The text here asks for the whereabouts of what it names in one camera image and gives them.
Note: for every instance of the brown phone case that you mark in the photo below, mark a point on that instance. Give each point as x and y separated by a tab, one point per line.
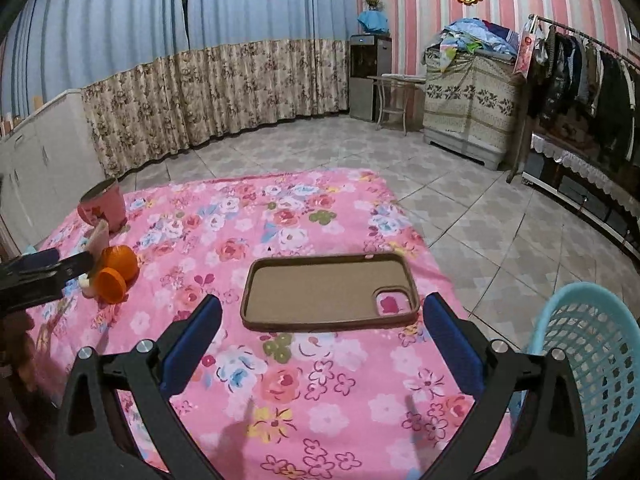
329	293

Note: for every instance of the pink floral tablecloth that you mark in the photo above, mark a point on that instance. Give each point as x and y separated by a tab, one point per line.
366	404

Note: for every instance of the pink cartoon mug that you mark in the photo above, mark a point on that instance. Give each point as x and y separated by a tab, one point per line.
104	202

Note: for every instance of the turquoise plastic laundry basket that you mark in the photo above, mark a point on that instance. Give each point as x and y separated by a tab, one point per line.
600	336

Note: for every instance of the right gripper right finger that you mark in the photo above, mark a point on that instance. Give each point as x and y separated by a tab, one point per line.
548	440

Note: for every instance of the grey water dispenser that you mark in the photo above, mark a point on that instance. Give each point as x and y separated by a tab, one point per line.
369	56

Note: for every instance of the low lace covered shelf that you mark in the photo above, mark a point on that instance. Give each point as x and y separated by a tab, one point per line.
550	164

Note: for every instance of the orange mandarin fruit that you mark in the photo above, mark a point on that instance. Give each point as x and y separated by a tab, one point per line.
122	259

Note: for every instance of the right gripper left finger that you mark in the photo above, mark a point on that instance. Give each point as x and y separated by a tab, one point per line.
94	440

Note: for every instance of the small metal stool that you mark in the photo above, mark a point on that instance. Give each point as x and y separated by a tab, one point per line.
394	92

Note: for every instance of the white cabinet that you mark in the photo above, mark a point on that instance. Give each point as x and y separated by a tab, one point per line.
47	164

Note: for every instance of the clothes rack with garments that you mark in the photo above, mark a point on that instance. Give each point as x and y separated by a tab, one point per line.
581	96

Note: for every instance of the pile of clothes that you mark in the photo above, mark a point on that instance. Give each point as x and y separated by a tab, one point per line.
468	35

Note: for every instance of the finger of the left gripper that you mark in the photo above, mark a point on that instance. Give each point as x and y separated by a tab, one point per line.
32	280

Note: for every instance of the cloth covered cabinet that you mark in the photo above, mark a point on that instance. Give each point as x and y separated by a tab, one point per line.
471	106

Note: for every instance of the blue floral curtain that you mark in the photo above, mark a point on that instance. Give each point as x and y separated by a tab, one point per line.
158	76

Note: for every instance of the blue covered potted plant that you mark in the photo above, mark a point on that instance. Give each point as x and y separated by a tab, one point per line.
372	18

